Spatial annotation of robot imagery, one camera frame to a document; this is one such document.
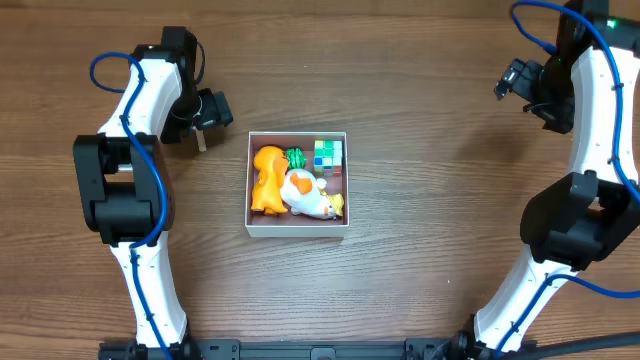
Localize wooden pig rattle drum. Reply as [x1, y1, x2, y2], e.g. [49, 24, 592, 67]
[195, 129, 207, 152]

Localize orange dinosaur toy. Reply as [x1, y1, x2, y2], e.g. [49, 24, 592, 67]
[251, 145, 289, 215]

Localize white plush duck toy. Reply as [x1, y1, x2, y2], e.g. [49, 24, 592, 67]
[280, 169, 345, 220]

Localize colourful puzzle cube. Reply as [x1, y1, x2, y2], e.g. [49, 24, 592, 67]
[313, 140, 344, 177]

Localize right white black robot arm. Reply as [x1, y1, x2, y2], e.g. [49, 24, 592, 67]
[434, 1, 639, 359]

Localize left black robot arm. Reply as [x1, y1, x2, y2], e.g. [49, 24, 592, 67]
[73, 26, 233, 359]

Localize white box pink interior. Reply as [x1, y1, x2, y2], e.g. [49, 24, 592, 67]
[244, 131, 350, 238]

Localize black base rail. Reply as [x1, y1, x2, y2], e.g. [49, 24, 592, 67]
[99, 338, 451, 360]

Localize black cable sleeve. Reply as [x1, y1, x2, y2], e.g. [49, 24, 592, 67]
[509, 330, 640, 360]

